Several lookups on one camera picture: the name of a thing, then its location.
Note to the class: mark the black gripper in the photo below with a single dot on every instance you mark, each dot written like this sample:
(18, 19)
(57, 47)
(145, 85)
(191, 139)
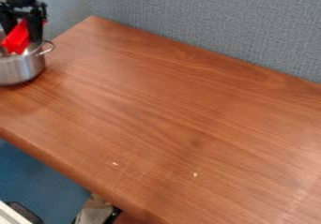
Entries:
(25, 9)

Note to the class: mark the white object bottom left corner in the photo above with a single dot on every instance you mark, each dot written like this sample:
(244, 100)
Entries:
(11, 217)

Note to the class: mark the metal pot with handles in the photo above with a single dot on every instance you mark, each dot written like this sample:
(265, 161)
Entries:
(23, 67)

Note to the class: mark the red plastic block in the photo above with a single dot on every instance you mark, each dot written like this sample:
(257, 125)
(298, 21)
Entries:
(17, 42)

